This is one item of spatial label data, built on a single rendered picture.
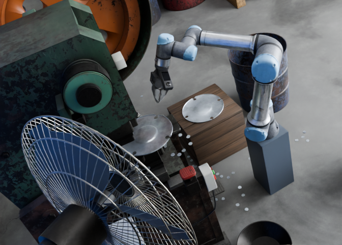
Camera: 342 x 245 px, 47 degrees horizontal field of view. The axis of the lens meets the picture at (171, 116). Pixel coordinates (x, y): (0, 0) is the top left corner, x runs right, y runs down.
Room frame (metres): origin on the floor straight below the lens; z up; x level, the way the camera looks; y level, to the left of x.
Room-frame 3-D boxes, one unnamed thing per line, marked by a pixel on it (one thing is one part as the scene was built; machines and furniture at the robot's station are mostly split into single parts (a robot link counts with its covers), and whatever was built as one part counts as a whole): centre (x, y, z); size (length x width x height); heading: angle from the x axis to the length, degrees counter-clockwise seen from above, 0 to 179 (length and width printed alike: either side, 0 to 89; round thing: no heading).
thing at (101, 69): (1.28, 0.27, 1.31); 0.22 x 0.12 x 0.22; 96
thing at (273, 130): (1.59, -0.48, 0.50); 0.15 x 0.15 x 0.10
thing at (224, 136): (2.09, -0.23, 0.18); 0.40 x 0.38 x 0.35; 101
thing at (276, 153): (1.59, -0.48, 0.23); 0.18 x 0.18 x 0.45; 12
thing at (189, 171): (1.22, 0.02, 0.72); 0.07 x 0.06 x 0.08; 96
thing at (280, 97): (2.35, -0.74, 0.24); 0.42 x 0.42 x 0.48
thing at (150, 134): (1.54, 0.15, 0.78); 0.29 x 0.29 x 0.01
